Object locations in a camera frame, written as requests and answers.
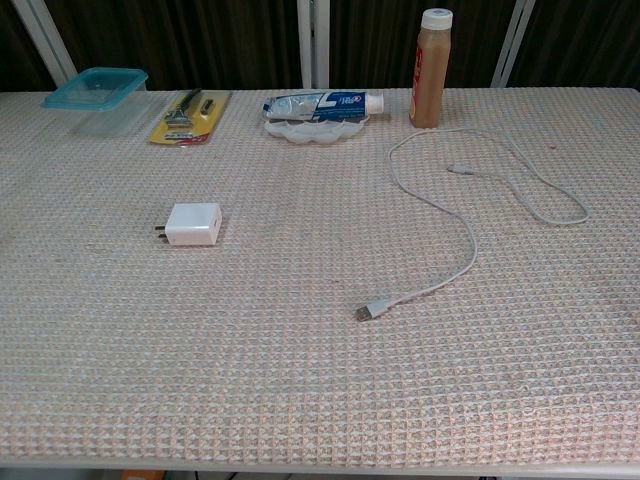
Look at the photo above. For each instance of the white frame post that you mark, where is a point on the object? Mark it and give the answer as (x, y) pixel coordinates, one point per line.
(312, 45)
(510, 45)
(47, 45)

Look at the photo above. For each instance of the brown drink bottle white cap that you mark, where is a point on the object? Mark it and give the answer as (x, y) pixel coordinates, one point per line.
(427, 75)

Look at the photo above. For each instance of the clear container with teal lid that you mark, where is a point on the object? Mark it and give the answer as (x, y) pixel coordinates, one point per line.
(95, 90)

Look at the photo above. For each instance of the dark pleated curtain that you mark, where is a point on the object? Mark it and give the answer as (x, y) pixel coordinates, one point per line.
(225, 40)

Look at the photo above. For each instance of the white charger adapter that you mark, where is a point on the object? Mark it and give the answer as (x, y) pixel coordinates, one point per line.
(192, 225)

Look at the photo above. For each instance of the blue white toothpaste tube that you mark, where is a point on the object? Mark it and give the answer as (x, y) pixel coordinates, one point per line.
(340, 102)

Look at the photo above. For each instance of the razor in yellow blister pack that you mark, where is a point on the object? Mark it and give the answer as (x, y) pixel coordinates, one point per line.
(210, 117)

